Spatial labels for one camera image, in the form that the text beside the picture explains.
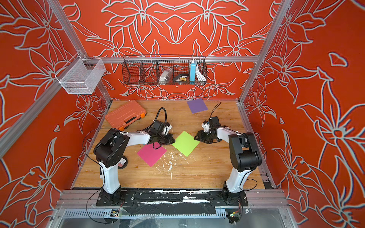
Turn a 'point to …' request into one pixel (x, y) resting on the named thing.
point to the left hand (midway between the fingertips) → (176, 140)
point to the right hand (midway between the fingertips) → (195, 138)
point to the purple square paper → (197, 106)
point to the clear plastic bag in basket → (165, 76)
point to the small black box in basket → (180, 78)
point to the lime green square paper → (186, 143)
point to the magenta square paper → (150, 155)
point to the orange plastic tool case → (126, 115)
